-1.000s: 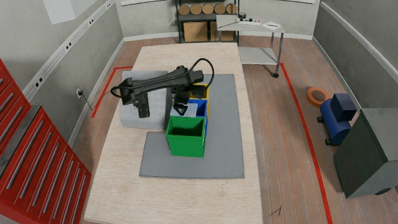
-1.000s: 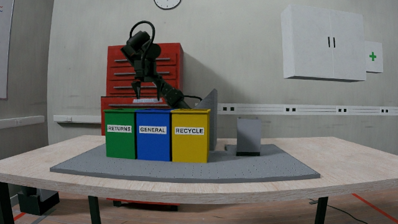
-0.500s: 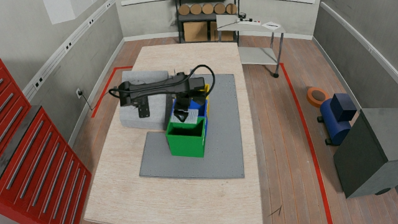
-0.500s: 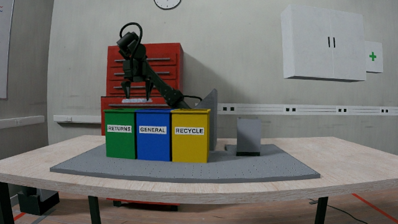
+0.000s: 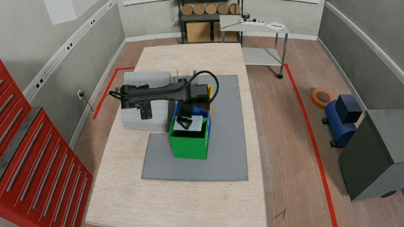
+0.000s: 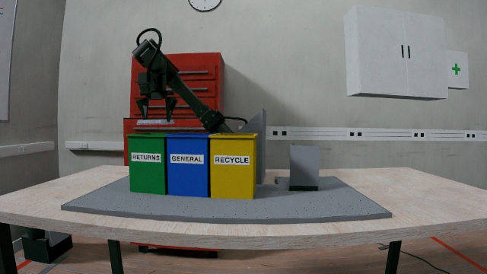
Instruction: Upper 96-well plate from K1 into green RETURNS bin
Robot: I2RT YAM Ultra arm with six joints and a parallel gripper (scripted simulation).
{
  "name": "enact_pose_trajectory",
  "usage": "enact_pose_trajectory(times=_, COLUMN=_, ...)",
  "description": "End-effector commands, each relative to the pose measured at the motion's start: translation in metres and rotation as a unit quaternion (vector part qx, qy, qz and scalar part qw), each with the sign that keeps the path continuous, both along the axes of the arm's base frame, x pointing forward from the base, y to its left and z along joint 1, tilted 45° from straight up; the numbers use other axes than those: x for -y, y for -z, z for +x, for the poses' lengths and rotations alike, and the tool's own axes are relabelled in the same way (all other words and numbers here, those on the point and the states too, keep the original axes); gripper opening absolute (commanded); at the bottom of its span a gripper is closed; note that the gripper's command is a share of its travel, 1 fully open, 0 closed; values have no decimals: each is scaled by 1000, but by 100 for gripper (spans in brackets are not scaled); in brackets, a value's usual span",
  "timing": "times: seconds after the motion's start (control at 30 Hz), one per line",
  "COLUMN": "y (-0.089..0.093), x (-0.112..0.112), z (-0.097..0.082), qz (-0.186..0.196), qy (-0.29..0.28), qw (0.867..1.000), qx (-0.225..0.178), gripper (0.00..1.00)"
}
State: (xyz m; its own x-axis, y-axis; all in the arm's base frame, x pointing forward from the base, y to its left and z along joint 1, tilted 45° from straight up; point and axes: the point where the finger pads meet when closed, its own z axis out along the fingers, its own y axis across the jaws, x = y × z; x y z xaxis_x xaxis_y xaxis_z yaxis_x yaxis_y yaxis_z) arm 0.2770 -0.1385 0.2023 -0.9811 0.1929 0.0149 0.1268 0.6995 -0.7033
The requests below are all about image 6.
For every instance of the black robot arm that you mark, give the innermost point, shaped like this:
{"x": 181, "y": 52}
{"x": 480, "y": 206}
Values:
{"x": 212, "y": 120}

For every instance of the green bin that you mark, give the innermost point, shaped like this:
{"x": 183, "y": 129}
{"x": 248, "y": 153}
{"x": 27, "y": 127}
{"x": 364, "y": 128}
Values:
{"x": 148, "y": 163}

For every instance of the blue open-top bin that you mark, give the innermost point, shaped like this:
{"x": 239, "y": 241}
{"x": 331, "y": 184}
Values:
{"x": 188, "y": 164}

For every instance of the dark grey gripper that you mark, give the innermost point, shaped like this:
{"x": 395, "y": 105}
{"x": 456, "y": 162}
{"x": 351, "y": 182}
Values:
{"x": 157, "y": 95}

